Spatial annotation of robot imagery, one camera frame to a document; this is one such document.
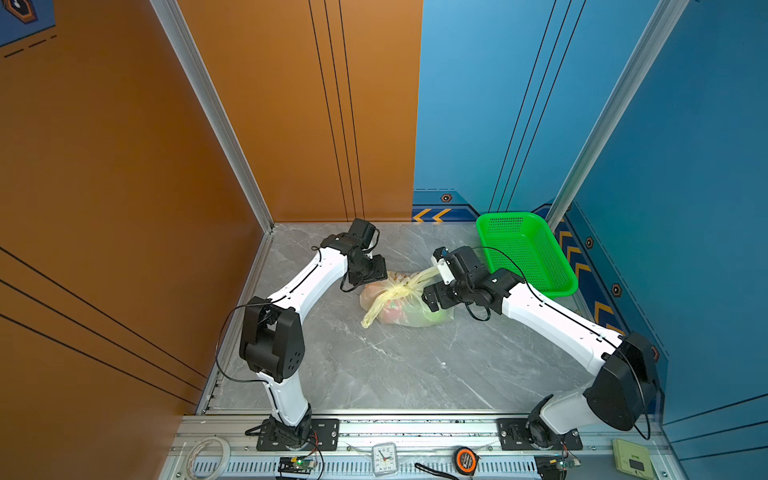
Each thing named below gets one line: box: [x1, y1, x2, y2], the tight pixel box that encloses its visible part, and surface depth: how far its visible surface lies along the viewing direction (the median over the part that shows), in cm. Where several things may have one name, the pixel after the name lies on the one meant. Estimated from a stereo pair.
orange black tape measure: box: [453, 446, 481, 476], surface depth 69 cm
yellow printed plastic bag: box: [360, 267, 455, 328], surface depth 88 cm
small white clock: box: [372, 442, 398, 477], surface depth 70 cm
